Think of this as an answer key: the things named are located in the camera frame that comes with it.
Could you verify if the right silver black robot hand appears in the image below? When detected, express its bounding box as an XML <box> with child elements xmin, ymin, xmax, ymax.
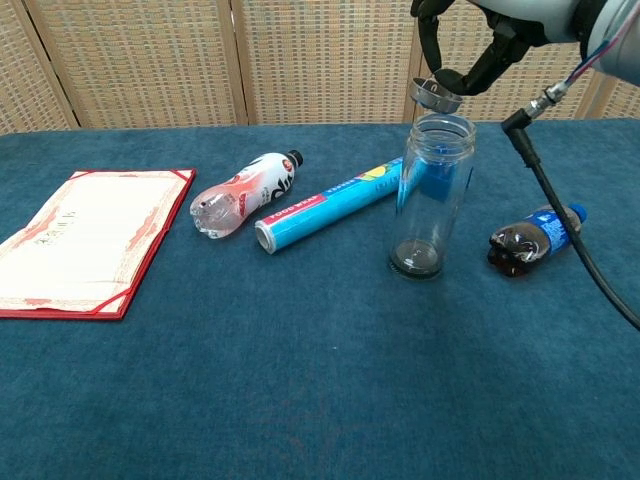
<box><xmin>410</xmin><ymin>0</ymin><xmax>585</xmax><ymax>97</ymax></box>

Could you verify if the metal strainer lid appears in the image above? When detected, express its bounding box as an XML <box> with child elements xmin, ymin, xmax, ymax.
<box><xmin>409</xmin><ymin>76</ymin><xmax>464</xmax><ymax>114</ymax></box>

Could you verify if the clear glass jar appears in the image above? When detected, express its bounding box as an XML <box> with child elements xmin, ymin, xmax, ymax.
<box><xmin>388</xmin><ymin>112</ymin><xmax>479</xmax><ymax>281</ymax></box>

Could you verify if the woven wicker screen panel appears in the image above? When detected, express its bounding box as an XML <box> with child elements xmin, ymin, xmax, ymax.
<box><xmin>22</xmin><ymin>0</ymin><xmax>250</xmax><ymax>130</ymax></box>
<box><xmin>0</xmin><ymin>0</ymin><xmax>81</xmax><ymax>136</ymax></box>
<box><xmin>577</xmin><ymin>69</ymin><xmax>640</xmax><ymax>120</ymax></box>
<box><xmin>229</xmin><ymin>0</ymin><xmax>431</xmax><ymax>126</ymax></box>
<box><xmin>414</xmin><ymin>0</ymin><xmax>631</xmax><ymax>124</ymax></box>

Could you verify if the cola bottle blue label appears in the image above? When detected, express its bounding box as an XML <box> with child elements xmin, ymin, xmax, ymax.
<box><xmin>487</xmin><ymin>203</ymin><xmax>589</xmax><ymax>279</ymax></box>

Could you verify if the blue food wrap roll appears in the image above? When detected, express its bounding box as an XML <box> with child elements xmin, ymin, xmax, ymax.
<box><xmin>254</xmin><ymin>156</ymin><xmax>405</xmax><ymax>256</ymax></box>

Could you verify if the white red drink bottle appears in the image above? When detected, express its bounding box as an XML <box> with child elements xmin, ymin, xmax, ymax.
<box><xmin>189</xmin><ymin>149</ymin><xmax>305</xmax><ymax>241</ymax></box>

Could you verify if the teal table cloth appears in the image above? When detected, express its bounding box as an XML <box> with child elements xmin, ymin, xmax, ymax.
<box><xmin>0</xmin><ymin>118</ymin><xmax>640</xmax><ymax>480</ymax></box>

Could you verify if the red certificate folder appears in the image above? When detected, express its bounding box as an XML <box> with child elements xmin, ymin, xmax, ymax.
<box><xmin>0</xmin><ymin>168</ymin><xmax>197</xmax><ymax>321</ymax></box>

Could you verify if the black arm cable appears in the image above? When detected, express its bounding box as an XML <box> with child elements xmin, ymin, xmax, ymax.
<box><xmin>501</xmin><ymin>79</ymin><xmax>640</xmax><ymax>332</ymax></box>

